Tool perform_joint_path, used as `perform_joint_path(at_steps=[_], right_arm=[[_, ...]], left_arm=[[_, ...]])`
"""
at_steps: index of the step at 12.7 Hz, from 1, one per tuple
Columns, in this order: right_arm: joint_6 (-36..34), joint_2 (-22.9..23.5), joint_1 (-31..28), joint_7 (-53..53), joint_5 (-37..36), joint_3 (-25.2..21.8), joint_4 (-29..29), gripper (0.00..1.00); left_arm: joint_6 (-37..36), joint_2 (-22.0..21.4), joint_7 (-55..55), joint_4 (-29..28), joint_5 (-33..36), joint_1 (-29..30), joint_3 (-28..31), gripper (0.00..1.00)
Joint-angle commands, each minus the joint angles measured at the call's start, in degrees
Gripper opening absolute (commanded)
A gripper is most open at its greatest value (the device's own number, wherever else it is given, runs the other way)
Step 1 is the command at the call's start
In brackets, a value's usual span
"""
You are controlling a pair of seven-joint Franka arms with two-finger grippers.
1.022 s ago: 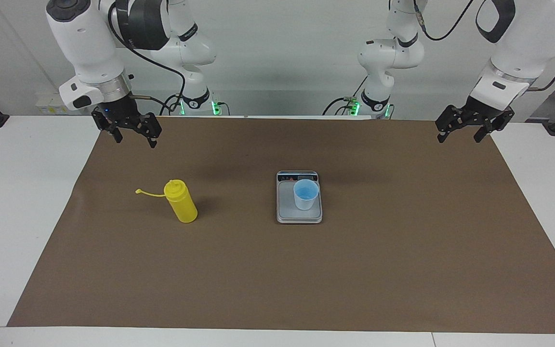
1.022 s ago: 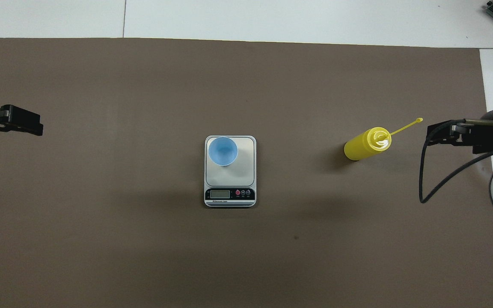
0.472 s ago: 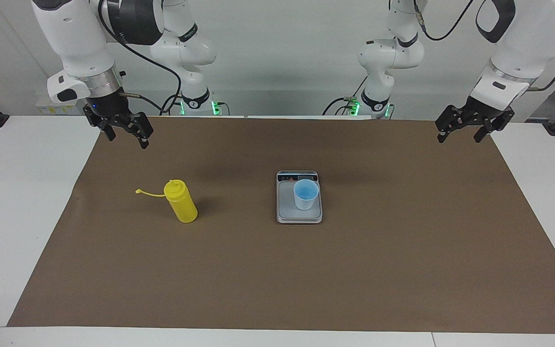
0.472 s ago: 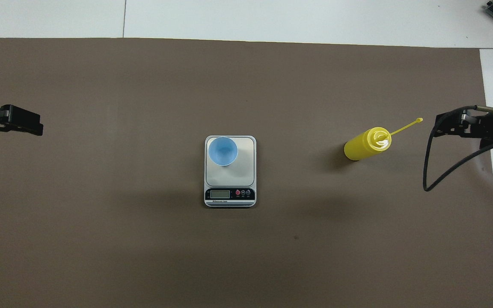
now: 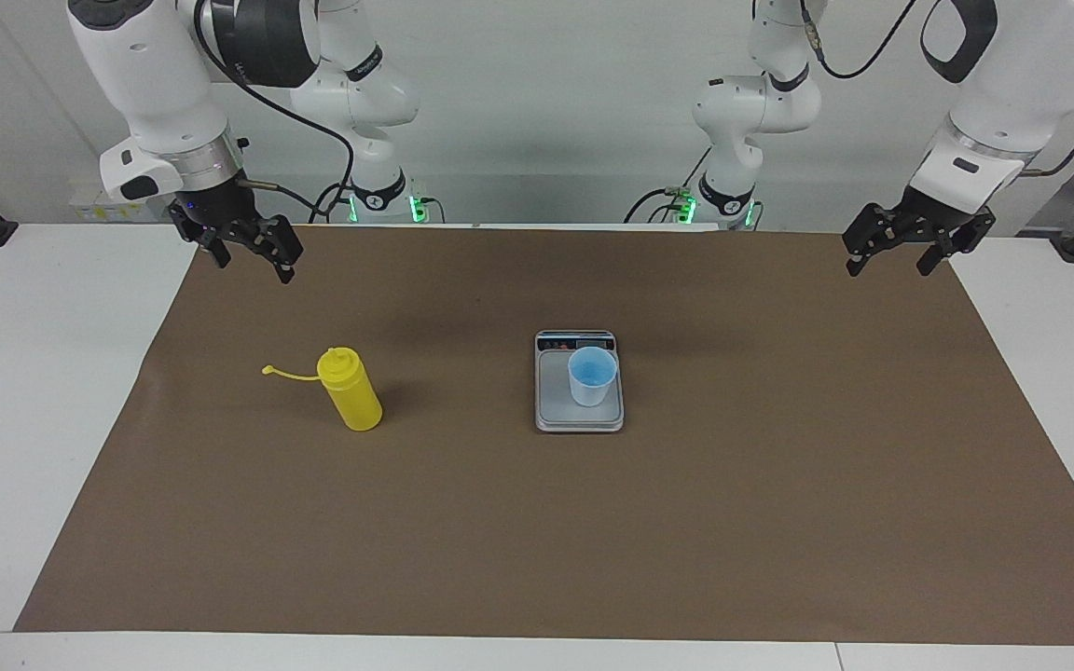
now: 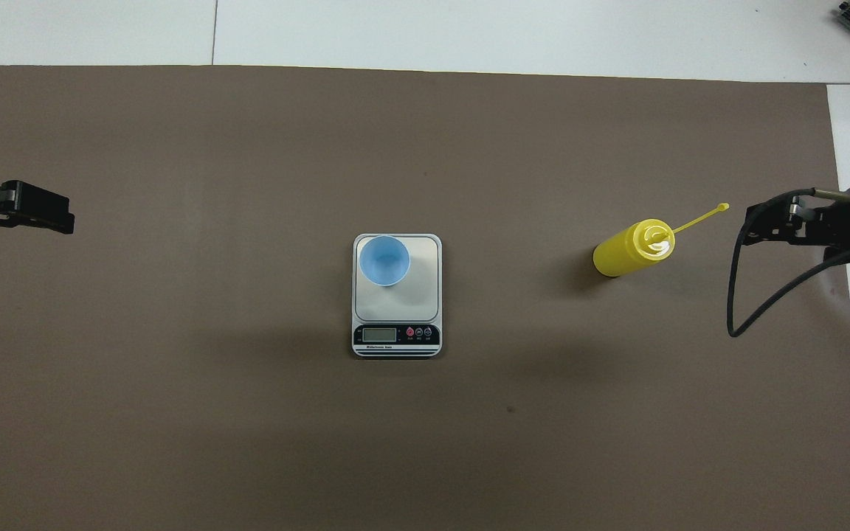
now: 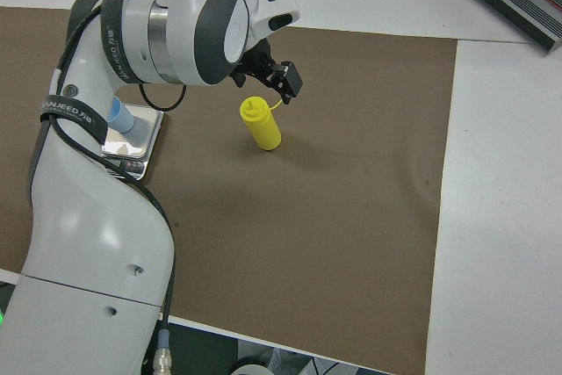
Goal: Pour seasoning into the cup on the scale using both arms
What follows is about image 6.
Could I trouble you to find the brown paper table mat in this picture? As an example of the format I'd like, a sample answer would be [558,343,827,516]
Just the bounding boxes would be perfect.
[0,65,850,531]

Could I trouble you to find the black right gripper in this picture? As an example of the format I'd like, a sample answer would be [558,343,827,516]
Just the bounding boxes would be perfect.
[742,198,850,266]

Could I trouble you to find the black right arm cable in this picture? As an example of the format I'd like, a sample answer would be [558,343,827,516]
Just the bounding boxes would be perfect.
[725,189,850,339]

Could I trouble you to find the silver digital kitchen scale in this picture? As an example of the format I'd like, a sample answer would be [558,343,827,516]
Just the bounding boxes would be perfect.
[351,233,443,359]

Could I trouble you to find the yellow squeeze bottle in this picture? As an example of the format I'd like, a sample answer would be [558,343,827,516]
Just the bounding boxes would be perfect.
[592,203,730,279]

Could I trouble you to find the light blue plastic cup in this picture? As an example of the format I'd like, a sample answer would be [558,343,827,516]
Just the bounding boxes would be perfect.
[358,235,412,288]

